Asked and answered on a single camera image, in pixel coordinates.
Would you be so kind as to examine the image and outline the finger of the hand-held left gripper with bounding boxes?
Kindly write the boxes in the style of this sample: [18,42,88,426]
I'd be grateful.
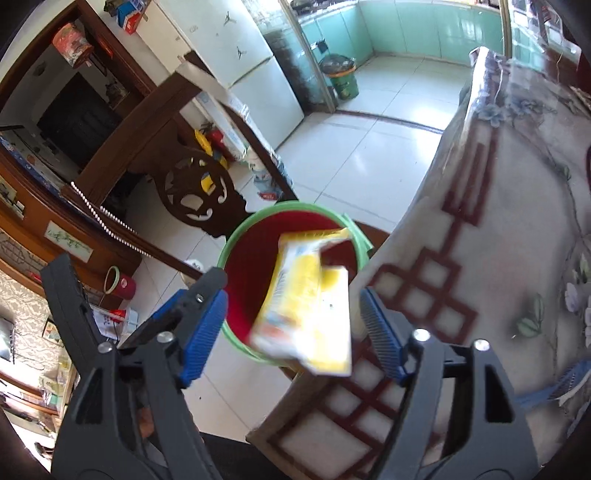
[115,267,229,352]
[41,253,106,384]

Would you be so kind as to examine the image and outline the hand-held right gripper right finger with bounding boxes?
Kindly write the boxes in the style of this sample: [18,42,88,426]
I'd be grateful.
[359,287,541,480]

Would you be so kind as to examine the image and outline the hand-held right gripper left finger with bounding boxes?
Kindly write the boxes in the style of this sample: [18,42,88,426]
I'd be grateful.
[51,291,229,480]

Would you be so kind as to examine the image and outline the red bin with green rim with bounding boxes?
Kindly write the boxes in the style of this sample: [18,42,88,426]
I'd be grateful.
[216,200,374,367]

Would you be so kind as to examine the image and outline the yellow carton box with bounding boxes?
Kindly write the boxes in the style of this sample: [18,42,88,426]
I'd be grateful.
[249,227,354,376]

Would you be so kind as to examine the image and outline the green trash can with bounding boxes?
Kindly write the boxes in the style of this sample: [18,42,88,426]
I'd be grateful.
[318,53,360,101]

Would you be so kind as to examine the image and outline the red round can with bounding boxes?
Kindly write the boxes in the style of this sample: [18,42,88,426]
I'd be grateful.
[113,273,138,301]

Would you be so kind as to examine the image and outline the bottle in blue sleeve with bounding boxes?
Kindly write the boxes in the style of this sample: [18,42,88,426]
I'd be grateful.
[247,147,283,204]

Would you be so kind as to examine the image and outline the yellow plastic toy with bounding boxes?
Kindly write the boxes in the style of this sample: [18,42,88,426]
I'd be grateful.
[194,128,228,169]

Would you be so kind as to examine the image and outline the carved wooden chair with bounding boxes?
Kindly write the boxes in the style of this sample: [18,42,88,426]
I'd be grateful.
[69,51,393,282]

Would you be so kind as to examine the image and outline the black television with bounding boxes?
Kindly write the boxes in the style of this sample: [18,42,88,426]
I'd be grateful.
[37,71,123,171]

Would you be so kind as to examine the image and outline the table with patterned cloth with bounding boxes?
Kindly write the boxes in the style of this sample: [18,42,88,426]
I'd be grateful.
[247,46,591,480]

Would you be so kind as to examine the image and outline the white refrigerator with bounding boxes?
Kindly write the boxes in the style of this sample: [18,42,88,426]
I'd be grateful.
[152,0,305,148]

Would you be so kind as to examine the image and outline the glass sliding door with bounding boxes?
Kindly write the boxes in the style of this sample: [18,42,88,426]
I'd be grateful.
[256,0,338,116]

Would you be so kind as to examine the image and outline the dark wooden cabinet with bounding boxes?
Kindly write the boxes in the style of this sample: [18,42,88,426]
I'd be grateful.
[0,0,204,324]

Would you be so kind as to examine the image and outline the pink round tin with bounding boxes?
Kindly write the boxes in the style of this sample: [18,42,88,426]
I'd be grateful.
[52,22,90,68]

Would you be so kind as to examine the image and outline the blue and red box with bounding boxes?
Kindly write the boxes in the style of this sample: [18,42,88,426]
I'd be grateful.
[115,0,151,35]

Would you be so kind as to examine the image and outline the teal kitchen cabinets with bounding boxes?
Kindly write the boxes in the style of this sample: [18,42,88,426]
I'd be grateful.
[300,0,504,65]

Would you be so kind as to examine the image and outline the white beaded cord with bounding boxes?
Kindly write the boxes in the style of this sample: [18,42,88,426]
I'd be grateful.
[70,181,141,252]

